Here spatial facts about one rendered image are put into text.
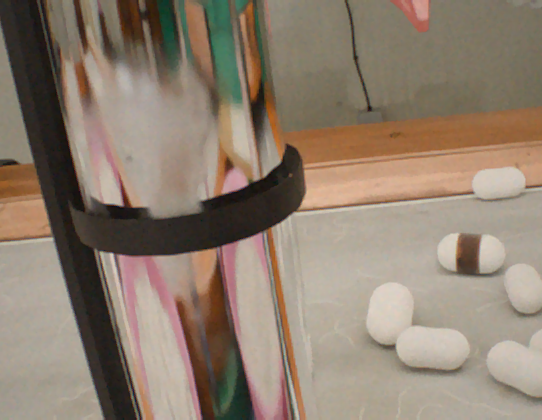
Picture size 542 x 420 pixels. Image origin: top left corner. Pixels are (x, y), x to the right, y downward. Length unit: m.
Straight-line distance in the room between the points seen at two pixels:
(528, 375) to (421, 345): 0.05
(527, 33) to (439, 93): 0.36
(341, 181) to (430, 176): 0.06
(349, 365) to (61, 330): 0.16
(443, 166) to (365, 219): 0.07
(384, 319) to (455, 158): 0.20
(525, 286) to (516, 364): 0.06
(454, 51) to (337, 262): 2.08
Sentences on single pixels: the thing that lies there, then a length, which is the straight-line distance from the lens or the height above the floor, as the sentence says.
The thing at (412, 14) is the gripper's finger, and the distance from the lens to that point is 0.49.
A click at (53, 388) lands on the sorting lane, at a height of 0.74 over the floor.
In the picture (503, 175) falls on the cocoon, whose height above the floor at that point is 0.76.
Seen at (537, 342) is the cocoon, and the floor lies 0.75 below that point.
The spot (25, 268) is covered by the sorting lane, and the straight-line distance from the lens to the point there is 0.49.
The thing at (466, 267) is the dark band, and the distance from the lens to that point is 0.38.
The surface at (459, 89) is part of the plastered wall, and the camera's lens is 2.50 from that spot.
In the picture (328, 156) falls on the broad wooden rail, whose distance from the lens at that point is 0.51.
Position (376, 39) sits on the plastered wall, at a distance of 2.41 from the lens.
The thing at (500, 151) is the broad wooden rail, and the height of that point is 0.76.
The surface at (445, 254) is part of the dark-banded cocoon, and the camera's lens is 0.38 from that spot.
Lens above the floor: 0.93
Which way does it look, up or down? 22 degrees down
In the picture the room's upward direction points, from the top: 8 degrees counter-clockwise
